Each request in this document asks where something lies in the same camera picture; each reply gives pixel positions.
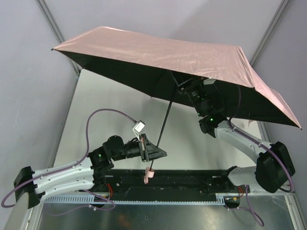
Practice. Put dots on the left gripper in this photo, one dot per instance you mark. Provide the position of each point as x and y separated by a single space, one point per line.
144 148

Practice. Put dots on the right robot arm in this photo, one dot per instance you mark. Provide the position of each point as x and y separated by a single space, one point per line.
273 168

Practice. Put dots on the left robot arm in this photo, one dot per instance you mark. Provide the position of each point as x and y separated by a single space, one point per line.
82 174

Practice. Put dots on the pink folding umbrella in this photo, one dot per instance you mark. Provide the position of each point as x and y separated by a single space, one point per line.
156 66

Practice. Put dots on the grey cable duct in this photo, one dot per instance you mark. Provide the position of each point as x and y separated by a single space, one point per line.
86 198

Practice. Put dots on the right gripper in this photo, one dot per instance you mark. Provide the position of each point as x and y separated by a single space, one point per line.
190 86

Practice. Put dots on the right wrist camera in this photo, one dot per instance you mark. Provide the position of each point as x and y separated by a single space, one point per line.
209 81

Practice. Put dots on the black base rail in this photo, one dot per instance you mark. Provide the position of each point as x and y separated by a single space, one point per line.
181 185

